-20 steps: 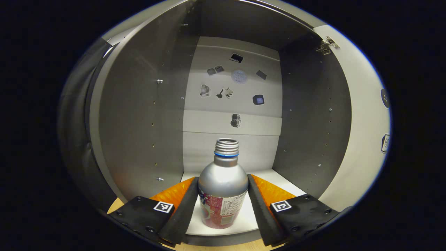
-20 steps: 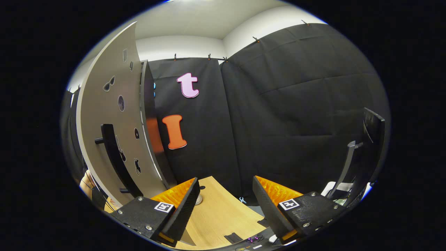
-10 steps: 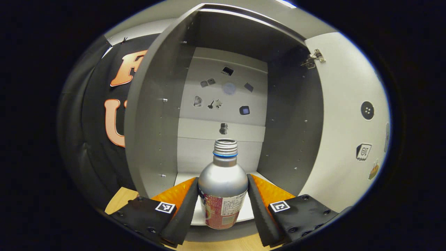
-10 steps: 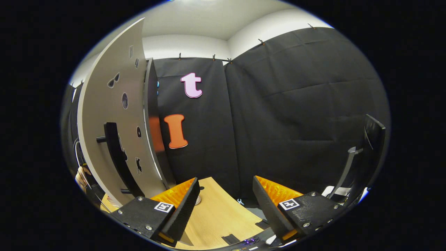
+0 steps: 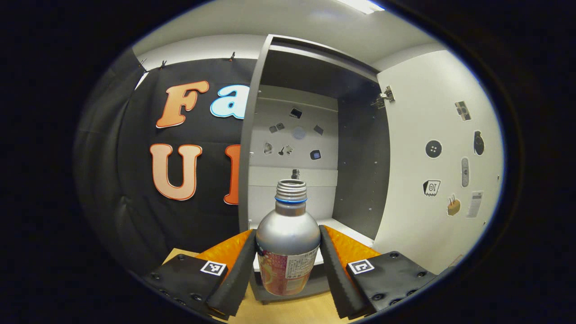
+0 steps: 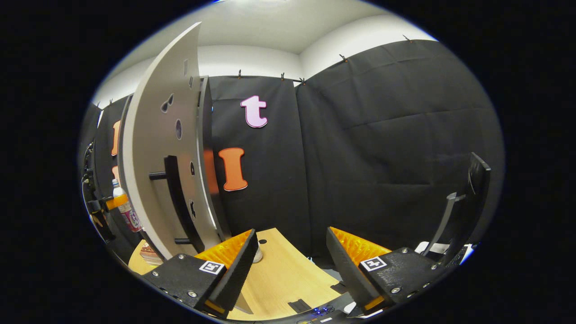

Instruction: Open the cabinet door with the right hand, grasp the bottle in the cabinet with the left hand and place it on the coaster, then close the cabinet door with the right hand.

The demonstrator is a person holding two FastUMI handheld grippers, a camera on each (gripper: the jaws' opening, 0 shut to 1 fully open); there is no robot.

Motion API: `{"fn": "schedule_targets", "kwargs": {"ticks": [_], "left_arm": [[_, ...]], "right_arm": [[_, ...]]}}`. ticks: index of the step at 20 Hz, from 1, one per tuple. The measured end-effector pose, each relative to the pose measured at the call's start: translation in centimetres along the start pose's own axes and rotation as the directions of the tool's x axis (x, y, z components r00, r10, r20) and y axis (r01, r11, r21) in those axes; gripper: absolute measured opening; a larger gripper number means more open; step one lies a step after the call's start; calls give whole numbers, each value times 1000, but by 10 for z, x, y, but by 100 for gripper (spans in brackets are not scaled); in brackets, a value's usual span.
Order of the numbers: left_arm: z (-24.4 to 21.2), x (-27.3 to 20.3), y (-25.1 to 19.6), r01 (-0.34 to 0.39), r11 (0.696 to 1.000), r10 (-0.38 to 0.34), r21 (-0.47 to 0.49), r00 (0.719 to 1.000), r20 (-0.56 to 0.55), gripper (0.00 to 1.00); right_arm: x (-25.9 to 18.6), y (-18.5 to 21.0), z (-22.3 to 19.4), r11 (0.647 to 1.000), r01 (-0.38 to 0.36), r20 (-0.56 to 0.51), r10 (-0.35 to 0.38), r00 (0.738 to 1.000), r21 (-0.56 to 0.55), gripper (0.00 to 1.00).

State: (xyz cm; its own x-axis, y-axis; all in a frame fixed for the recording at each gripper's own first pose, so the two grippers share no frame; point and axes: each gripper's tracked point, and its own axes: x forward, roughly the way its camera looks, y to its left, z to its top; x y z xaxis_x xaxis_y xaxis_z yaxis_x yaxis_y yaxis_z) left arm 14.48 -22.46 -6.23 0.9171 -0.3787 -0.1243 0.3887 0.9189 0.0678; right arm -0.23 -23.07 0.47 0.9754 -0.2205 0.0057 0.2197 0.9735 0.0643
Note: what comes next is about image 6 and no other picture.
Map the black cabinet door handle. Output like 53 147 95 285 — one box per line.
148 155 205 254

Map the cream cabinet door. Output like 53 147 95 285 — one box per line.
121 22 223 261

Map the row of black cloth clamps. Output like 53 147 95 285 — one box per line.
94 35 412 108

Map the black backdrop cloth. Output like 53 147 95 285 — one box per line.
79 40 505 261

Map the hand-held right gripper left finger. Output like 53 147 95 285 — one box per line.
142 229 260 319

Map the brown cover book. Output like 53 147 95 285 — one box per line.
139 243 163 267

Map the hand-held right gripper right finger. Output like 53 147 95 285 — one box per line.
326 226 450 318

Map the silver bottle with pink label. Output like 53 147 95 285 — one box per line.
111 178 144 233

